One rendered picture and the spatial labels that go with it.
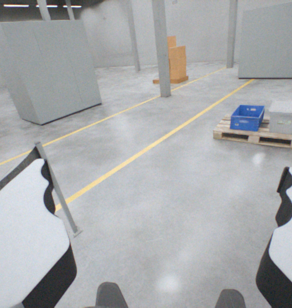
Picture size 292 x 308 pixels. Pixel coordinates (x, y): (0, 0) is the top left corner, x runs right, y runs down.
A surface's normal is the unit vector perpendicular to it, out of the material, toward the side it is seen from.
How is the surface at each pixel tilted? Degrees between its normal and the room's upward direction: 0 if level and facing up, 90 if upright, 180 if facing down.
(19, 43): 90
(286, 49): 90
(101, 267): 0
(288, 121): 96
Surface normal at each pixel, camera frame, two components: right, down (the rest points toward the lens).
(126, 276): -0.13, -0.87
